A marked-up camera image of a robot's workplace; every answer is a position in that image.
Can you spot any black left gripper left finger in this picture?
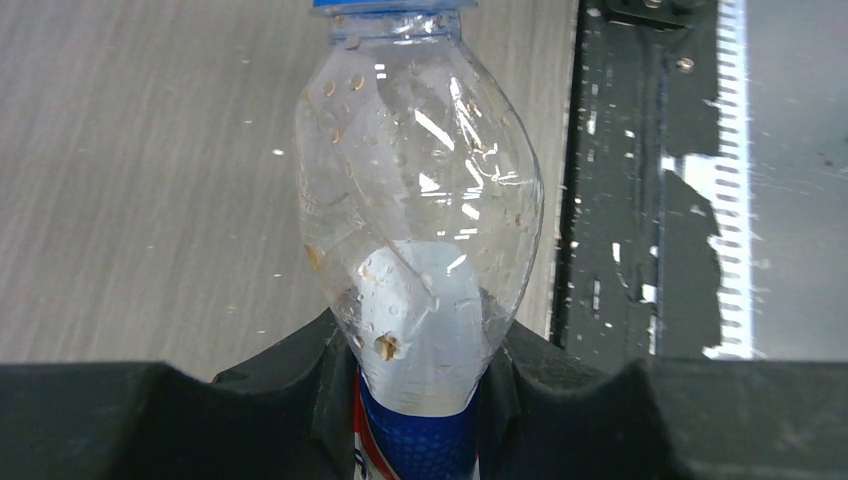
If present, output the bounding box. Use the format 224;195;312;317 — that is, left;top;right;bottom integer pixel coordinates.
1;313;356;479

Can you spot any blue bottle cap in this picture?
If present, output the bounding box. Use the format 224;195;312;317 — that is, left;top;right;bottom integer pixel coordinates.
312;0;478;17

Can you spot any slotted aluminium rail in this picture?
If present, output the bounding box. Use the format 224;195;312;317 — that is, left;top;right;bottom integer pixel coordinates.
677;1;756;360

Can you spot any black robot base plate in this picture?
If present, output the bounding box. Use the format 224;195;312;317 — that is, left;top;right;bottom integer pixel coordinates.
550;1;722;371

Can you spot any clear bottle blue label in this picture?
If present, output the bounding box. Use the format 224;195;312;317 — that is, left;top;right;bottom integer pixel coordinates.
294;9;544;479

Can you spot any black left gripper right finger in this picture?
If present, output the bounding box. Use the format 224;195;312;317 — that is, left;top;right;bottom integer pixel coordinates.
479;323;847;479

